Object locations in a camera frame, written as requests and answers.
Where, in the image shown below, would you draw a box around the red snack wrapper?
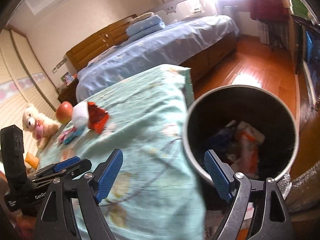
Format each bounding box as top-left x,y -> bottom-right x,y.
87,102 -> 110,134

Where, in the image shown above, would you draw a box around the red white plastic bag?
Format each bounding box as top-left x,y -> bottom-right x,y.
226,121 -> 265,179

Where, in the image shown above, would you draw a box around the round white trash bin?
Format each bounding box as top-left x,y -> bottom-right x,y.
183,85 -> 299,185

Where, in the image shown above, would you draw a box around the person's left hand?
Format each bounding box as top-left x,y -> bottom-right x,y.
16,213 -> 36,240

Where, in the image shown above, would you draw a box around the orange foam net by bear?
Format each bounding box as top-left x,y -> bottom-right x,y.
24,152 -> 39,170

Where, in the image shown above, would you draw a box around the pink candy wrapper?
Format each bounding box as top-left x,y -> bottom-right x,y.
58,127 -> 76,143

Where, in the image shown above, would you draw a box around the blue candy wrapper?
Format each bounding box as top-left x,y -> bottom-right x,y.
63,126 -> 85,145

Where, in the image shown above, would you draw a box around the cream teddy bear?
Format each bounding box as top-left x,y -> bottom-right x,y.
22,103 -> 60,150

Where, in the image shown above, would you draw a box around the red apple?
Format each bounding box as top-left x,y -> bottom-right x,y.
55,101 -> 73,124

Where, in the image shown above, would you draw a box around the white foam fruit net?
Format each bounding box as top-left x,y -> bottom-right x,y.
72,101 -> 89,128

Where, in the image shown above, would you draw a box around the dark wooden nightstand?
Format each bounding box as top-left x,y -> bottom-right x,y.
58,79 -> 79,106

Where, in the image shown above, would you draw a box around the framed photo on nightstand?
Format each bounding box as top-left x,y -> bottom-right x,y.
61,72 -> 74,87

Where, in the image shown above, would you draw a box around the blue purple snack packet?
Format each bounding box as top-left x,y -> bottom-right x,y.
211,127 -> 236,154

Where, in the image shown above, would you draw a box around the teal floral bed sheet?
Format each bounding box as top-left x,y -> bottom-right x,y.
39,64 -> 206,239

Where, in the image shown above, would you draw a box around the wooden headboard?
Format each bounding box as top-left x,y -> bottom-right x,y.
66,14 -> 137,72

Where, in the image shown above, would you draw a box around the large bed blue cover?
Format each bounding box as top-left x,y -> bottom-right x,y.
76,15 -> 239,102

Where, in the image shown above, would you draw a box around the folded blue blankets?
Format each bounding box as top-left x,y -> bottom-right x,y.
126,12 -> 165,43

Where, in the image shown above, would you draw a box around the television screen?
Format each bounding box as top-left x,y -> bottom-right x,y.
292,15 -> 319,111

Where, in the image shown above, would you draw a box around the hanging dark red clothes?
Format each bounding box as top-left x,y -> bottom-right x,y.
249,0 -> 289,23

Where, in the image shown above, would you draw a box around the grey baby bed rail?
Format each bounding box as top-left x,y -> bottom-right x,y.
147,0 -> 208,23

